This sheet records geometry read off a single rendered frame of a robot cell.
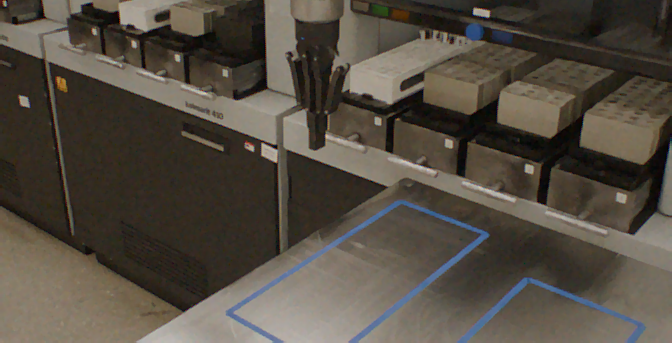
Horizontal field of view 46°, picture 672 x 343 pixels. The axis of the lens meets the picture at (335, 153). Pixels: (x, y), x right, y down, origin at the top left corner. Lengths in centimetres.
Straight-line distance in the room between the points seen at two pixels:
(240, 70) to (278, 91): 10
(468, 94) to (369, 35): 28
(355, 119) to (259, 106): 27
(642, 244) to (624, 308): 33
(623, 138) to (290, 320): 66
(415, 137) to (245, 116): 44
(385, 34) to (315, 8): 39
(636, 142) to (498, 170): 22
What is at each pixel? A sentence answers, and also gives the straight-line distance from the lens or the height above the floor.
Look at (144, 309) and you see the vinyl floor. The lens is 235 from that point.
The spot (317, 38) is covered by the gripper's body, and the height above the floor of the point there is 98.
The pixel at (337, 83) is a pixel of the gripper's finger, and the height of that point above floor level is 90.
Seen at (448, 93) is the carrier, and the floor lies 85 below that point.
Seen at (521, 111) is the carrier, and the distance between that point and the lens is 140.
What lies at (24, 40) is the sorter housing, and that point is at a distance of 236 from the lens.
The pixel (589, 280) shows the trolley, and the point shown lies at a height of 82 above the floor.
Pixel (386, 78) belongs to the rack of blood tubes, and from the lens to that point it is 148.
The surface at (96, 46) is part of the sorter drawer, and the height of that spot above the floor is 76.
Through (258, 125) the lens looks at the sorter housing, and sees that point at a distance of 169.
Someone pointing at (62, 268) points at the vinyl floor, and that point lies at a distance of 259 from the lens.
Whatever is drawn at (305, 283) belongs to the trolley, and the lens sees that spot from 97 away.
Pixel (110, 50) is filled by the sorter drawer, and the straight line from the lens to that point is 203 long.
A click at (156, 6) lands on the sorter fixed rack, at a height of 86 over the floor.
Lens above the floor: 137
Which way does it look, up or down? 26 degrees down
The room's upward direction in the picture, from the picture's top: 1 degrees clockwise
